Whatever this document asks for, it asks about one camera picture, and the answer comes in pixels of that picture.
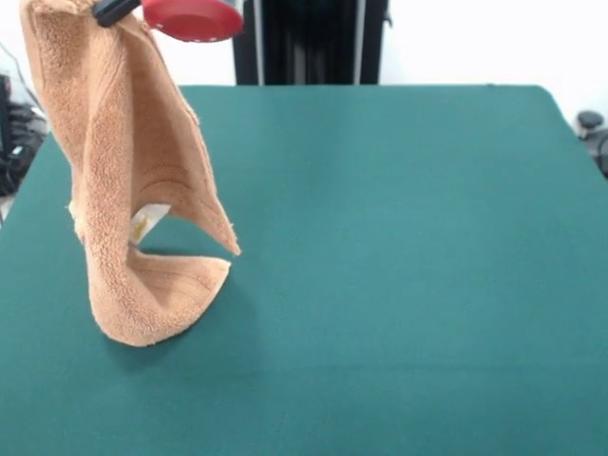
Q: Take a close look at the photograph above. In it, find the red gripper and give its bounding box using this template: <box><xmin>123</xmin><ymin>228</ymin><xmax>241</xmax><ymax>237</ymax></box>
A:
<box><xmin>92</xmin><ymin>0</ymin><xmax>246</xmax><ymax>45</ymax></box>

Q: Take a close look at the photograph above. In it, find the tan terry towel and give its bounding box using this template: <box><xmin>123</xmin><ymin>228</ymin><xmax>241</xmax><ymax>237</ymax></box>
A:
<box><xmin>18</xmin><ymin>0</ymin><xmax>242</xmax><ymax>348</ymax></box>

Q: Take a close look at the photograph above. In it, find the black case with red mark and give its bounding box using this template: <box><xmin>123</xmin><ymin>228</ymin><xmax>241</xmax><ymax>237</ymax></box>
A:
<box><xmin>0</xmin><ymin>73</ymin><xmax>12</xmax><ymax>156</ymax></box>

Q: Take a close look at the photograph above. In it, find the black bag pile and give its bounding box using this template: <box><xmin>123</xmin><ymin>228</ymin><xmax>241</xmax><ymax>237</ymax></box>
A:
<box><xmin>0</xmin><ymin>102</ymin><xmax>51</xmax><ymax>197</ymax></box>

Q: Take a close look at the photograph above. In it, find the dark green table cloth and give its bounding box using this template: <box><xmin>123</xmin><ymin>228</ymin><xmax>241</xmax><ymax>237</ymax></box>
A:
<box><xmin>0</xmin><ymin>84</ymin><xmax>608</xmax><ymax>456</ymax></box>

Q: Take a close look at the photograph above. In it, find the black round chair part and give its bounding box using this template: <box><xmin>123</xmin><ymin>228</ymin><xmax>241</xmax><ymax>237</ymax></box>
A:
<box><xmin>577</xmin><ymin>110</ymin><xmax>608</xmax><ymax>181</ymax></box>

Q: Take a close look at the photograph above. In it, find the thin grey wall cable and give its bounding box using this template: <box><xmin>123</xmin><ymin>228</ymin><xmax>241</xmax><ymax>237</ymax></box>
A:
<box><xmin>0</xmin><ymin>40</ymin><xmax>42</xmax><ymax>115</ymax></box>

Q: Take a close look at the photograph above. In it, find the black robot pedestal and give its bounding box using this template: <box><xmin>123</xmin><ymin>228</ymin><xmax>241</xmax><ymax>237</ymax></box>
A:
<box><xmin>232</xmin><ymin>0</ymin><xmax>394</xmax><ymax>86</ymax></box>

